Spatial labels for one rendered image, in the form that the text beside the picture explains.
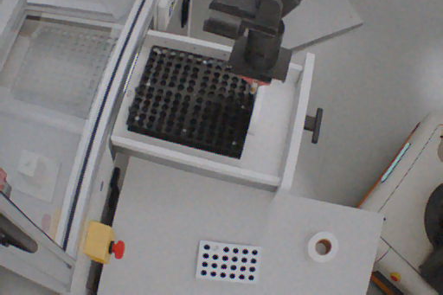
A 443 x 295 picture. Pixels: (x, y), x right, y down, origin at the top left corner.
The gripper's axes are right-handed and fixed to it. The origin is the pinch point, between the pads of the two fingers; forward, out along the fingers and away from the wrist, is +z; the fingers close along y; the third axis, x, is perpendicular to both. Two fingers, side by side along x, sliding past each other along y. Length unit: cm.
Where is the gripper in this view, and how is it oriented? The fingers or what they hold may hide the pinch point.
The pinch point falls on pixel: (255, 80)
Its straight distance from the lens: 109.8
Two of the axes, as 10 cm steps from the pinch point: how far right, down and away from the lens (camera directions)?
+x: 2.7, -8.8, 3.9
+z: -0.5, 3.9, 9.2
